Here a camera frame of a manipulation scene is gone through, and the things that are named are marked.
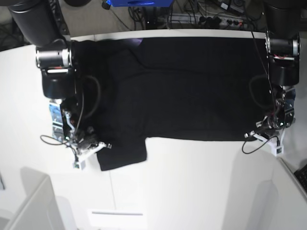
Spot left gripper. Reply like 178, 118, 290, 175
244, 86, 296, 157

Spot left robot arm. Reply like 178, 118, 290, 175
245, 0, 307, 157

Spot blue box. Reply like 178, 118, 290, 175
106, 0, 173, 7

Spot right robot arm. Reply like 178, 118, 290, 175
0, 0, 112, 170

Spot white desk partition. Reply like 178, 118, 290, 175
247, 159, 307, 230
0, 167, 65, 230

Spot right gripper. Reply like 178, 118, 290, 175
49, 98, 112, 169

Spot white desk partition left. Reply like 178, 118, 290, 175
0, 167, 65, 230

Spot white cable grommet plate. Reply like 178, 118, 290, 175
87, 209, 147, 229

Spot black keyboard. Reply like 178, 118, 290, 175
294, 165, 307, 193

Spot black T-shirt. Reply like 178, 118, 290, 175
75, 37, 272, 171

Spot white desk partition right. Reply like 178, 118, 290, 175
247, 159, 307, 230

